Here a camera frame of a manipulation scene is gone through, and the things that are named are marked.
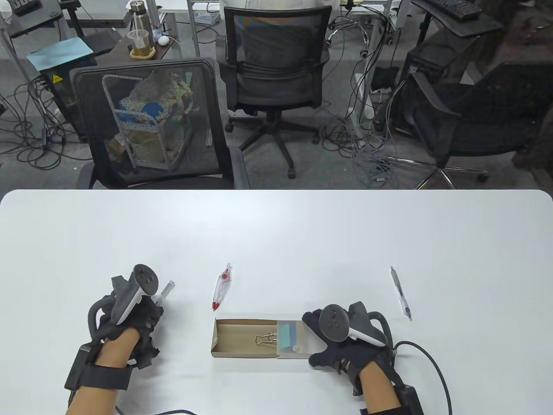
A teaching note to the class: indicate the black keyboard tray stand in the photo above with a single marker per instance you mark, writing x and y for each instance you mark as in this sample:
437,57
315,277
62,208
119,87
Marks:
471,26

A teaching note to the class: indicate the wooden cup coaster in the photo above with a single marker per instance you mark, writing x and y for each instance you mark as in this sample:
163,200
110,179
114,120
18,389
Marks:
151,52

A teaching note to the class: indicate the white computer mouse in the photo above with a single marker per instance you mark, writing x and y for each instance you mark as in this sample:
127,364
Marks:
163,40

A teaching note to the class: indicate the grey tracking controller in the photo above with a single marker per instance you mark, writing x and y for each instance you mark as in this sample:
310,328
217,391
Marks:
144,279
332,322

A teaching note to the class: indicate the black equipment stand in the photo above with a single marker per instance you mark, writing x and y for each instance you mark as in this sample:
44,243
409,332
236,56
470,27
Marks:
34,19

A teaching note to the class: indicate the black keyboard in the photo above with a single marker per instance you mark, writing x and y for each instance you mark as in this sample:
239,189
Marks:
453,7

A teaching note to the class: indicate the blue binder clip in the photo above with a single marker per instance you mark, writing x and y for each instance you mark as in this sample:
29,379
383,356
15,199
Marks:
294,330

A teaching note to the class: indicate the person's left forearm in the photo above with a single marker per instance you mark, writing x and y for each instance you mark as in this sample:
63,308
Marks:
114,350

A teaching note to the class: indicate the clear plastic cup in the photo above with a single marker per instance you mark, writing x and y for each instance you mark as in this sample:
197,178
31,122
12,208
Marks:
139,41

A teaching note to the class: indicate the black cabinet yellow label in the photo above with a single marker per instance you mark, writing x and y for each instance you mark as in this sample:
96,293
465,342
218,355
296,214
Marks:
65,95

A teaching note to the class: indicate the black swivel office chair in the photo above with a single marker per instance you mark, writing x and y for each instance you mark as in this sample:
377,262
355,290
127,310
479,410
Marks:
276,86

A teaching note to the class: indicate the clear silver gel pen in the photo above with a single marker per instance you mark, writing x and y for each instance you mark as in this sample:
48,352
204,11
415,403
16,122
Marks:
401,294
167,288

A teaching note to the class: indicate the black computer tower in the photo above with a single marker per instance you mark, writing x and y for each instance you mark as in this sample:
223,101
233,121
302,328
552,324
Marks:
436,60

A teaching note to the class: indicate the dark brown desk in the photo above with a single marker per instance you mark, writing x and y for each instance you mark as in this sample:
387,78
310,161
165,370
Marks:
166,49

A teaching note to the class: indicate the person's left hand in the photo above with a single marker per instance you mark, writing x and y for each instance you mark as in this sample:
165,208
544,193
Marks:
149,315

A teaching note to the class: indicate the white red-tipped correction pen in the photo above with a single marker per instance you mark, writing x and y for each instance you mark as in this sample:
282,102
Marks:
220,292

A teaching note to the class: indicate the steel water bottle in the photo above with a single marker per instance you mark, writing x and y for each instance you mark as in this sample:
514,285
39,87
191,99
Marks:
139,19

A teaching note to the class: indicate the black chair chrome base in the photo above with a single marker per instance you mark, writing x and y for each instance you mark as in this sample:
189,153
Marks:
484,125

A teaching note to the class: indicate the person's right forearm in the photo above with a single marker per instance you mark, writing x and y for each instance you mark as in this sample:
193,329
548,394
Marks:
380,389

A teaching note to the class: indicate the person's right hand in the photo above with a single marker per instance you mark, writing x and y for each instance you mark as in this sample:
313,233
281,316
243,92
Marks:
345,356

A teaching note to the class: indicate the black mesh armless chair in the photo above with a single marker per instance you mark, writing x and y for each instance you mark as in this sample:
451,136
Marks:
86,108

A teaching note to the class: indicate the cardboard sliding pencil box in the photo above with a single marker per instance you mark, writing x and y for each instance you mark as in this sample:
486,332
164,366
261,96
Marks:
237,339

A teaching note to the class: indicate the teal paper folder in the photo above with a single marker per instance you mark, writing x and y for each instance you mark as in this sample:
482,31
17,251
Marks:
60,54

